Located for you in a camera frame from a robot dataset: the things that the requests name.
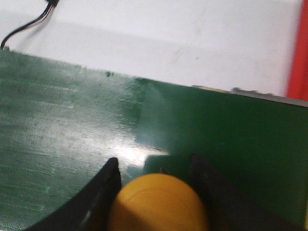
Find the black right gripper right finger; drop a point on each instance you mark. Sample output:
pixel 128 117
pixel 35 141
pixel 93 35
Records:
pixel 228 208

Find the green conveyor belt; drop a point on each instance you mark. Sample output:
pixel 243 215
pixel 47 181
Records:
pixel 59 124

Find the red plastic tray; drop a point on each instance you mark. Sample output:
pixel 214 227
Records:
pixel 298 79

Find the black sensor with cable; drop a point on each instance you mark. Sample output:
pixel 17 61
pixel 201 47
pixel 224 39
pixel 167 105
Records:
pixel 51 4

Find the yellow mushroom push button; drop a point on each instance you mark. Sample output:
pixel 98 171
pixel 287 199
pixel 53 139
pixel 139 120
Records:
pixel 157 202

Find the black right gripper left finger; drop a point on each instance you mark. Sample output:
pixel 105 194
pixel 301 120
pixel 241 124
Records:
pixel 88 210

